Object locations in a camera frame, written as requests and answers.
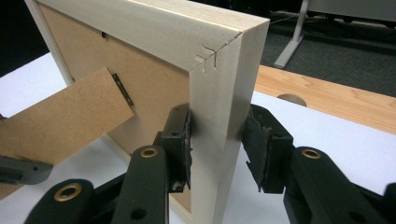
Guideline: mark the white paper sheet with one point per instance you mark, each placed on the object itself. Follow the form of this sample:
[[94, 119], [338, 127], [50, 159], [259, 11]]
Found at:
[[327, 146]]

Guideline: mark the white metal desk frame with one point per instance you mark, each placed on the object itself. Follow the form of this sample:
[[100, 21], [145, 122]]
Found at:
[[292, 46]]

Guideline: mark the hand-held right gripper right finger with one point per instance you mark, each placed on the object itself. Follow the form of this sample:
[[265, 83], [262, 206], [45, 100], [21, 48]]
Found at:
[[269, 149]]

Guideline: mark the wooden picture frame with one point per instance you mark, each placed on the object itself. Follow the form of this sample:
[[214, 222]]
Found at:
[[218, 109]]

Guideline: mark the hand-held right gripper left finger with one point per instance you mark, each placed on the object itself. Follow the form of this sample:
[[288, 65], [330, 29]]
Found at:
[[177, 146]]

